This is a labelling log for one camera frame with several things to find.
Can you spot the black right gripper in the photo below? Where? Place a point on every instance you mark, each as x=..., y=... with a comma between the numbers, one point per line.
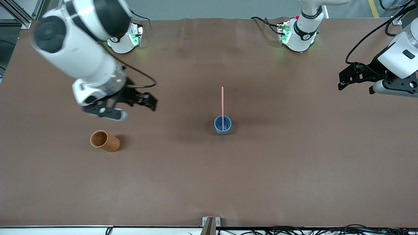
x=129, y=94

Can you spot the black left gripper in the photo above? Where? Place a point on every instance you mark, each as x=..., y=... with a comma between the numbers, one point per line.
x=370, y=70

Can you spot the pink straw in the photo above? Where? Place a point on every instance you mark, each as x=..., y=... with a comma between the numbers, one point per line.
x=222, y=104

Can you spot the blue cup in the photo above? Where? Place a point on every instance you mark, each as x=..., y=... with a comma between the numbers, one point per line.
x=222, y=129

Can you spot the left arm base control box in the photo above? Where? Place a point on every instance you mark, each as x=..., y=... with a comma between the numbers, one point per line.
x=283, y=32

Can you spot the right arm base control box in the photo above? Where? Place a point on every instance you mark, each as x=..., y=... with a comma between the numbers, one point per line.
x=137, y=34

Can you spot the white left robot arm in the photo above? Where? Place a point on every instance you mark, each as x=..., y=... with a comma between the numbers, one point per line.
x=303, y=32

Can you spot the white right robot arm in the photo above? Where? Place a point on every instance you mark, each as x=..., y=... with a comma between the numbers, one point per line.
x=81, y=49

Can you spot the orange cylindrical cup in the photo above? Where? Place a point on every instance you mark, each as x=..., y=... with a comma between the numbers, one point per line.
x=106, y=142

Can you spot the brown table cover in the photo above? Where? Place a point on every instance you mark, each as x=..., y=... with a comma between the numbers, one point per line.
x=209, y=182

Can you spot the aluminium frame profile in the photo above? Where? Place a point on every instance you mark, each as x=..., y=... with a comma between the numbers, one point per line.
x=397, y=20
x=19, y=13

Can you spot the metal table edge bracket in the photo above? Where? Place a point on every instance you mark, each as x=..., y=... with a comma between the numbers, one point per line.
x=210, y=225

